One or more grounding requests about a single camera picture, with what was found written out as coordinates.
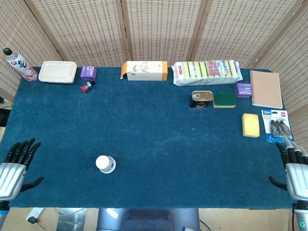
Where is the plain yellow sponge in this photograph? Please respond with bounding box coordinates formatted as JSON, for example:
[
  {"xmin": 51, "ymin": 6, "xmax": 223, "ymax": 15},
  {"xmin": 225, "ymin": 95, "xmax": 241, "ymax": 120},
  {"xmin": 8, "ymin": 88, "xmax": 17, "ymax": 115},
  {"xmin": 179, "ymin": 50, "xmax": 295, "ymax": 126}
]
[{"xmin": 241, "ymin": 113, "xmax": 261, "ymax": 138}]

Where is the cream orange carton box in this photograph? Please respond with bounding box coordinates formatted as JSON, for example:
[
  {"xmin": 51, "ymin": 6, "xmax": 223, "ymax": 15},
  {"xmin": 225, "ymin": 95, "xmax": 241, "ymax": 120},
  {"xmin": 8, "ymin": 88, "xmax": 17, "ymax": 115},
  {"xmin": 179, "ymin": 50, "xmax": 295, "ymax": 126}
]
[{"xmin": 119, "ymin": 60, "xmax": 168, "ymax": 82}]

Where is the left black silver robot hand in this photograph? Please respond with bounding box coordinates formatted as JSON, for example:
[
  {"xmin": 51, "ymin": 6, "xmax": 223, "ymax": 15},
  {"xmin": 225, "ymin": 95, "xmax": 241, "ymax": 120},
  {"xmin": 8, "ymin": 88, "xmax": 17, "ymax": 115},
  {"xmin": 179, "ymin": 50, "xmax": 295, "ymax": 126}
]
[{"xmin": 0, "ymin": 138, "xmax": 44, "ymax": 202}]

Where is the packaged yellow sponge multipack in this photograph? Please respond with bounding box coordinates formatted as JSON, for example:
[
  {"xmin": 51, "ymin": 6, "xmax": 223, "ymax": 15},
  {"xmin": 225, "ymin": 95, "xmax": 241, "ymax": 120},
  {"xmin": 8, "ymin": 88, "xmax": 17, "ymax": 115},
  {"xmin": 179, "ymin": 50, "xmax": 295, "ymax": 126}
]
[{"xmin": 171, "ymin": 59, "xmax": 243, "ymax": 87}]

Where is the red emergency stop button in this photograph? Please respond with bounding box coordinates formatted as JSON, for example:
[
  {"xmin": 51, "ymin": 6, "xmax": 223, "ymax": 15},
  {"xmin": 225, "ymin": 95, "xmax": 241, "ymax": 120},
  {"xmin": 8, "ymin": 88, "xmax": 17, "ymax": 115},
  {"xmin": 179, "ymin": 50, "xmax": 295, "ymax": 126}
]
[{"xmin": 80, "ymin": 80, "xmax": 96, "ymax": 94}]

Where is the white power strip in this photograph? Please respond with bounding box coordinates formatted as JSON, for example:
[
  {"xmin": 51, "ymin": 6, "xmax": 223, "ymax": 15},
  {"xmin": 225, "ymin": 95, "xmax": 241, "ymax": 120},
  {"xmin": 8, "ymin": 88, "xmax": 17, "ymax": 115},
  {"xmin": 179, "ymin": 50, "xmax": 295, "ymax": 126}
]
[{"xmin": 26, "ymin": 207, "xmax": 46, "ymax": 223}]

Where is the green yellow scouring sponge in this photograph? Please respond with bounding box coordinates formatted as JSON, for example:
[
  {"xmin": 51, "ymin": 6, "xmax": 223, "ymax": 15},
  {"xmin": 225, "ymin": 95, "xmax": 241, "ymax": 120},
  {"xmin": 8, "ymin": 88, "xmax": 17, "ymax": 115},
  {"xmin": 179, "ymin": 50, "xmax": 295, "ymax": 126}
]
[{"xmin": 212, "ymin": 92, "xmax": 237, "ymax": 109}]

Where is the brown spiral notebook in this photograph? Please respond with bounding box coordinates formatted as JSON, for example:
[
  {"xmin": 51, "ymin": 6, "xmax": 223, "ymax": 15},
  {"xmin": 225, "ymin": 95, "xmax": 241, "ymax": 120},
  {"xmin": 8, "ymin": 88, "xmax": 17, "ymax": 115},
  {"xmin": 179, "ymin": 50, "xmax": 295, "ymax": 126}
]
[{"xmin": 249, "ymin": 69, "xmax": 283, "ymax": 109}]

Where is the black luncheon meat can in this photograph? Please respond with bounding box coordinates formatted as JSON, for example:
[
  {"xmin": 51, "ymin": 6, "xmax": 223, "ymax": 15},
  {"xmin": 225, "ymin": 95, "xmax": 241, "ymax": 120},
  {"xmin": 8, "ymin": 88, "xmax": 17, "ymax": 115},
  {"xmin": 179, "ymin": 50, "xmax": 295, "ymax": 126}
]
[{"xmin": 189, "ymin": 90, "xmax": 215, "ymax": 109}]

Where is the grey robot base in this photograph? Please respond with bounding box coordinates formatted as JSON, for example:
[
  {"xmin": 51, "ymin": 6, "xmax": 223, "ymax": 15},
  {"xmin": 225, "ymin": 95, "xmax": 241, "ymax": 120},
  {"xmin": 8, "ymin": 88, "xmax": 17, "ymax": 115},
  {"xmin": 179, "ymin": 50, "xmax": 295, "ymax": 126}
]
[{"xmin": 97, "ymin": 207, "xmax": 201, "ymax": 231}]

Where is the blue blister pack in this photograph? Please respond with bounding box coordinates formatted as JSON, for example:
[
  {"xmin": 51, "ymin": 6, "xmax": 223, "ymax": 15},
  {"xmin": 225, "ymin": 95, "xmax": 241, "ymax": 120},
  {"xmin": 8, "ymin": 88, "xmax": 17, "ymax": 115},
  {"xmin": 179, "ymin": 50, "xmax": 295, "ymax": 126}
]
[{"xmin": 261, "ymin": 109, "xmax": 295, "ymax": 143}]

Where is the beige lidded food container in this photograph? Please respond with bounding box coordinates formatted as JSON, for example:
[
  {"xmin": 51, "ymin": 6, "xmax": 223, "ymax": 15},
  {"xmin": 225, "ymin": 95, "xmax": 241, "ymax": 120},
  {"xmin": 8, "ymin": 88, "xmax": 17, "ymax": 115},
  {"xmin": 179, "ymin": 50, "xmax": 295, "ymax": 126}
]
[{"xmin": 38, "ymin": 61, "xmax": 78, "ymax": 84}]

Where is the purple small carton box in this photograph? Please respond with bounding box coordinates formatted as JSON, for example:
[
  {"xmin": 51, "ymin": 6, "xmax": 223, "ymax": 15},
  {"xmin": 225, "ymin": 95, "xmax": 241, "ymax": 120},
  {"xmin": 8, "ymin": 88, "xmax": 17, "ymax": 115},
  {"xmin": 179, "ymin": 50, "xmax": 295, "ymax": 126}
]
[
  {"xmin": 234, "ymin": 82, "xmax": 253, "ymax": 99},
  {"xmin": 80, "ymin": 65, "xmax": 97, "ymax": 81}
]

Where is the metal table leg plate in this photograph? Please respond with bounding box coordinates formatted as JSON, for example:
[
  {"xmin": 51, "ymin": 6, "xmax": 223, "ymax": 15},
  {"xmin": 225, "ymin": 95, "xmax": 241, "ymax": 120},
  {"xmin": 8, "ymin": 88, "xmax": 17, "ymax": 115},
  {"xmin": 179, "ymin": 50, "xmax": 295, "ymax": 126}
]
[{"xmin": 56, "ymin": 208, "xmax": 87, "ymax": 231}]

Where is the clear drink bottle black cap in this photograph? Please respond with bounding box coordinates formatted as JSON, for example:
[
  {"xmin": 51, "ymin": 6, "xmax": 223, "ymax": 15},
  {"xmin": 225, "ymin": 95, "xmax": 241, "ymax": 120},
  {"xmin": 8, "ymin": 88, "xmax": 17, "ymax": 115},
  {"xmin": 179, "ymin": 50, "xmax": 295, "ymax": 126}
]
[{"xmin": 2, "ymin": 47, "xmax": 39, "ymax": 82}]

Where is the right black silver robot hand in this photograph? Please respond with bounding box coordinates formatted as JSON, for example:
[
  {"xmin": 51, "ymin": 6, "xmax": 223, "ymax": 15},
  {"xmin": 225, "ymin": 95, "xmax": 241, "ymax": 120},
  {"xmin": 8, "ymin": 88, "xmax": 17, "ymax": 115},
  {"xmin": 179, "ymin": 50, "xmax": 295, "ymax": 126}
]
[{"xmin": 268, "ymin": 138, "xmax": 308, "ymax": 201}]

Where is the blue felt table mat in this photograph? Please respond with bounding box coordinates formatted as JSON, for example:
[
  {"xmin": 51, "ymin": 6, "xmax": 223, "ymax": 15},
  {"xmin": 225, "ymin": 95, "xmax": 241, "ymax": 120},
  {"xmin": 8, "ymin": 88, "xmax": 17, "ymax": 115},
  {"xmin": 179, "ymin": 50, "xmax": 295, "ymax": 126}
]
[{"xmin": 0, "ymin": 66, "xmax": 296, "ymax": 209}]

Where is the black plug with cable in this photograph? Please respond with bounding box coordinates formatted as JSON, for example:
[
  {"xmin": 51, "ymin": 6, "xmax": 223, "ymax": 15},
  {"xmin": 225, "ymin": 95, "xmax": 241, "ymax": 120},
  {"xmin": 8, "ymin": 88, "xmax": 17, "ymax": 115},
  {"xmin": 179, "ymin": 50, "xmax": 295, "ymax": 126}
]
[{"xmin": 27, "ymin": 216, "xmax": 50, "ymax": 231}]

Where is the bamboo folding screen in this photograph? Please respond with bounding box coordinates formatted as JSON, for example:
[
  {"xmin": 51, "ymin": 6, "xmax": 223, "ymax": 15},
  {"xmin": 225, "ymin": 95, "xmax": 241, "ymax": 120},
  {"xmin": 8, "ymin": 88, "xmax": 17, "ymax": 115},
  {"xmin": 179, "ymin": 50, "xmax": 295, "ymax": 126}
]
[{"xmin": 0, "ymin": 0, "xmax": 308, "ymax": 149}]

